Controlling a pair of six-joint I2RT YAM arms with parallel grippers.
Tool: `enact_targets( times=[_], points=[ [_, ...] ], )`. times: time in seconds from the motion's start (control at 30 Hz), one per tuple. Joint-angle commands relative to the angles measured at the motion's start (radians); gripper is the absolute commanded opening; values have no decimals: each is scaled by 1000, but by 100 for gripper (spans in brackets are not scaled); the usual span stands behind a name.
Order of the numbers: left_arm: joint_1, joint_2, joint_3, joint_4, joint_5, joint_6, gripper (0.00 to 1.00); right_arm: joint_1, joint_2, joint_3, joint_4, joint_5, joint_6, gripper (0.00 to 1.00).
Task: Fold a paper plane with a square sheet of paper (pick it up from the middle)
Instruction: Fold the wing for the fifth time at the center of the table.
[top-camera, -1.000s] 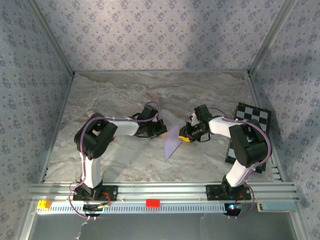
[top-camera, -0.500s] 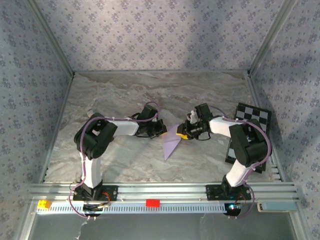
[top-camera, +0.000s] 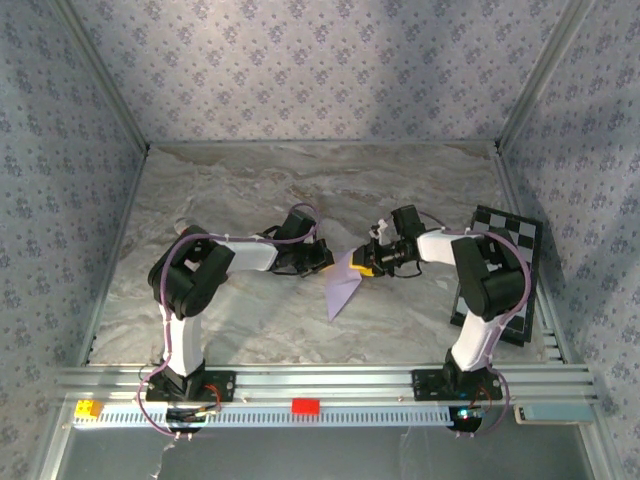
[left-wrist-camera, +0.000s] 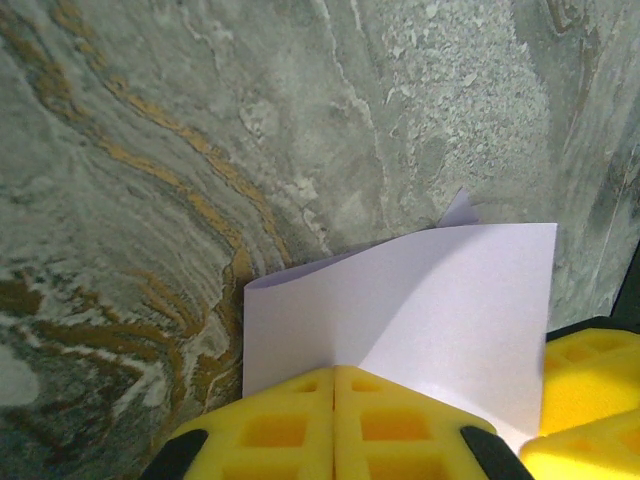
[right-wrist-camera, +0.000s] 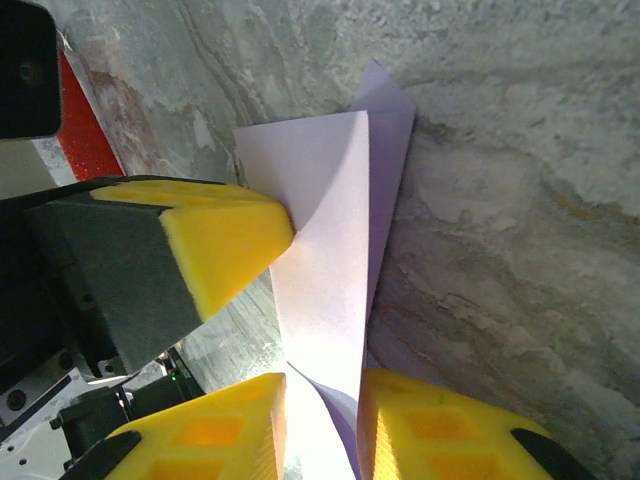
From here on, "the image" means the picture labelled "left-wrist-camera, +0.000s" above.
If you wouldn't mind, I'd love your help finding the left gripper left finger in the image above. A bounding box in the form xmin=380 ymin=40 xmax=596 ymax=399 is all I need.
xmin=144 ymin=365 xmax=335 ymax=480

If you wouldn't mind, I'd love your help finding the lilac square paper sheet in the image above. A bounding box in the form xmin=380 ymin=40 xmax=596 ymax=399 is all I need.
xmin=242 ymin=187 xmax=559 ymax=444

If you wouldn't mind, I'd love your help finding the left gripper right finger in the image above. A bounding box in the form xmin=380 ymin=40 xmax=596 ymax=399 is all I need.
xmin=333 ymin=365 xmax=536 ymax=480

